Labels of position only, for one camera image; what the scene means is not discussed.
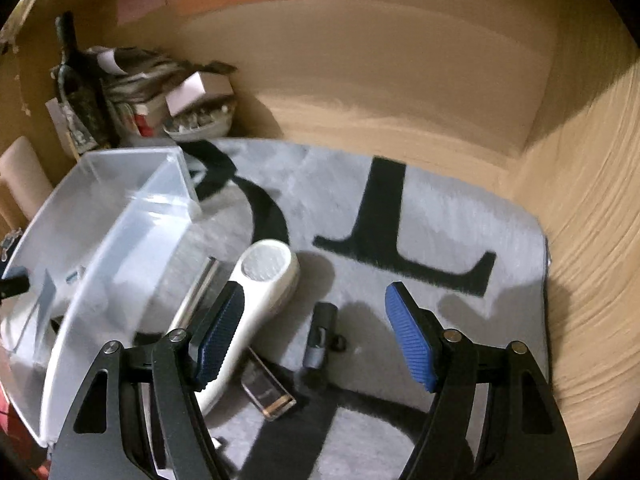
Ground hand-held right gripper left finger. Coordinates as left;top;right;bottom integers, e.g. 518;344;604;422
50;280;246;480

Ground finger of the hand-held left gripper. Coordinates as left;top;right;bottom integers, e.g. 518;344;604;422
0;267;31;306

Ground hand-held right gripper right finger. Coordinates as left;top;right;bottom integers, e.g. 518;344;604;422
384;281;581;480

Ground silver metal rod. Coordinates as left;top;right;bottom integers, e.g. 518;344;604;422
167;256;223;333

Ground white handheld device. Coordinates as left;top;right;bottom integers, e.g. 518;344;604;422
195;239;301;416

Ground small black clip device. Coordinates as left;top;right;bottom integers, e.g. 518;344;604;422
301;302;348;371

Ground clear plastic storage box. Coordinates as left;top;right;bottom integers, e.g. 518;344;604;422
0;146;203;448

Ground grey mat with black letters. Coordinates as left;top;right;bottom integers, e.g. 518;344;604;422
135;137;551;480

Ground orange cloth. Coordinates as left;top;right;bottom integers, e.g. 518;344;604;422
0;390;46;461

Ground dark wine bottle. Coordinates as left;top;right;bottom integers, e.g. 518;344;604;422
52;12;113;151

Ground red and white box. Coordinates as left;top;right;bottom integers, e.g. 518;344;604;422
127;92;171;138

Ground bowl of small bits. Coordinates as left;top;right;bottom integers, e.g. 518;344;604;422
164;95;236;141

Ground pile of clutter items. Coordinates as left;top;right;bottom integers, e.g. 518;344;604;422
87;46;236;106

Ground small white cardboard box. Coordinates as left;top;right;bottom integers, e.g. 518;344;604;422
165;71;236;116

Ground cream mug with handle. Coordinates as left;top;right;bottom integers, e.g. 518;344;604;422
0;136;53;231

